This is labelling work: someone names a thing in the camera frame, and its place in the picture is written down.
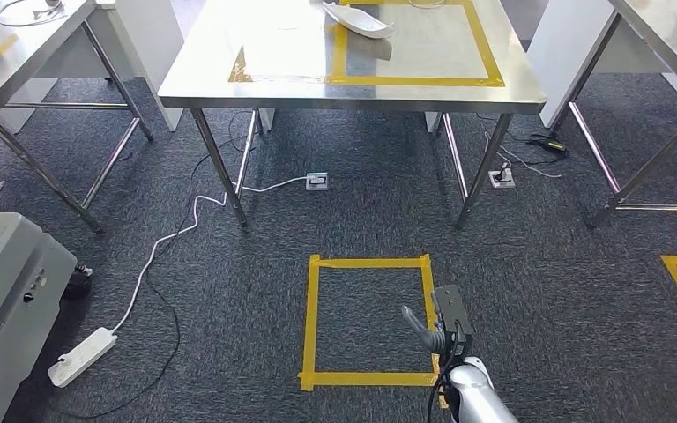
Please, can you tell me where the thin white floor cable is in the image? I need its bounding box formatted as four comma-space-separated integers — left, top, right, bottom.
484, 130, 562, 179

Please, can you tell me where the white table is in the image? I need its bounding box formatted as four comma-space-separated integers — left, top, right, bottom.
0, 0, 185, 134
528, 0, 677, 130

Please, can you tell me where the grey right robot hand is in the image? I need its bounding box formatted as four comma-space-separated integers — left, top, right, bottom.
401, 305, 449, 355

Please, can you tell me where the small yellow tape rectangle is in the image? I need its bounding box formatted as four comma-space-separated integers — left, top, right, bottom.
227, 0, 348, 85

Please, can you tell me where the grey machine housing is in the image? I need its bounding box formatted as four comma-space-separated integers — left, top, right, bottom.
0, 211, 78, 423

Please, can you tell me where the white power strip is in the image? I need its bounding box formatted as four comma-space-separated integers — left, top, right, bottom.
47, 326, 118, 390

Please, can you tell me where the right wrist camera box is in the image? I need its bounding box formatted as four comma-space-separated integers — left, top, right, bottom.
431, 285, 474, 359

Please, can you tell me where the large yellow tape rectangle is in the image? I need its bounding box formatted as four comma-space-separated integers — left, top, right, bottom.
326, 0, 506, 89

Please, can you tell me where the black power adapter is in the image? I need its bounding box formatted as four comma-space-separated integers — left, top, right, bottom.
528, 132, 570, 159

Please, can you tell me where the white cable coil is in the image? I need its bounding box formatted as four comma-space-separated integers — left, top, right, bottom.
0, 0, 71, 28

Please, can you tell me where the steel workbench table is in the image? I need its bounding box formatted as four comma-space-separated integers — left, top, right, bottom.
157, 0, 548, 230

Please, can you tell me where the black floor cable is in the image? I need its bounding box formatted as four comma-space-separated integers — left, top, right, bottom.
52, 110, 258, 420

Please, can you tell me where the white power cable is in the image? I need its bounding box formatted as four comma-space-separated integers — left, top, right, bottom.
108, 174, 310, 335

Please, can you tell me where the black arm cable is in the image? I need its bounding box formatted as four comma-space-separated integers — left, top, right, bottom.
427, 350, 459, 423

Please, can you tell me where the large curved white plastic part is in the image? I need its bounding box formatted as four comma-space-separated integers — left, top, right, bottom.
322, 1, 397, 41

